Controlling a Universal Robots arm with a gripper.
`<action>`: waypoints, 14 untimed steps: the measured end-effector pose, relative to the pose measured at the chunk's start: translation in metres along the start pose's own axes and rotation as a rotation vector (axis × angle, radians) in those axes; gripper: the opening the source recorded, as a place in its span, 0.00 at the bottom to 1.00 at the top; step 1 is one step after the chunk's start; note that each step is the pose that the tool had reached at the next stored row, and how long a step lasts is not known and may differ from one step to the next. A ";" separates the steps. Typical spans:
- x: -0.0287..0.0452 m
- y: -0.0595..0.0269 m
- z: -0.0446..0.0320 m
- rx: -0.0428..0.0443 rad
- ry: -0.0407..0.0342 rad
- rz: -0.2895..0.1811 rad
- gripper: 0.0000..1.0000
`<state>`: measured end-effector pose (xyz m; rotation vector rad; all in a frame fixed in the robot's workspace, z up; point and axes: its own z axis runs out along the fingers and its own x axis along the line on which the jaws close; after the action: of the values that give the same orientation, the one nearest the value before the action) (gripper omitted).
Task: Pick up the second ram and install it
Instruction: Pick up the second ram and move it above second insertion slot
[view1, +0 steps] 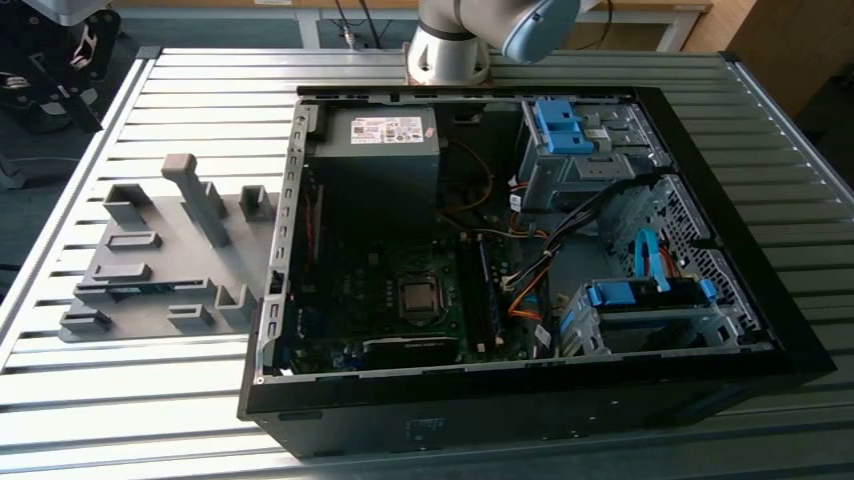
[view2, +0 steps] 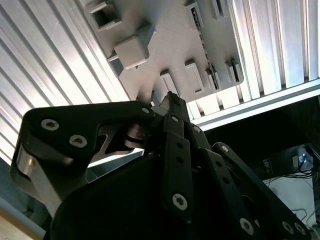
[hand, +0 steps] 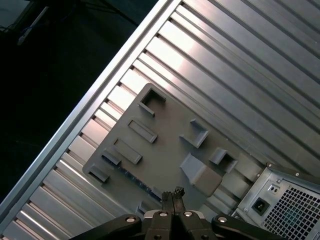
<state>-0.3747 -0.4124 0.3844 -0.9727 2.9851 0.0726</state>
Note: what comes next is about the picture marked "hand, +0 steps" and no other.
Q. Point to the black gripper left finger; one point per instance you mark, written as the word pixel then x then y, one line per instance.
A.
pixel 155 227

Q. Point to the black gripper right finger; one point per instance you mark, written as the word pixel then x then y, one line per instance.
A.
pixel 200 227

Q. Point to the blue RAM stick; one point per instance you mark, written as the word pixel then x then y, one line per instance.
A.
pixel 135 178

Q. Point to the grey power supply unit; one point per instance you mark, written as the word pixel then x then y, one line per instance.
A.
pixel 275 197

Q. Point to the grey parts rack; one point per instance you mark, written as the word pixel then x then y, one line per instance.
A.
pixel 170 140

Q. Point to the black PC case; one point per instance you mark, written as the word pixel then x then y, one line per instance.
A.
pixel 287 171

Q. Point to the grey desk leg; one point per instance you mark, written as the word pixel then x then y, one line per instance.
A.
pixel 32 26

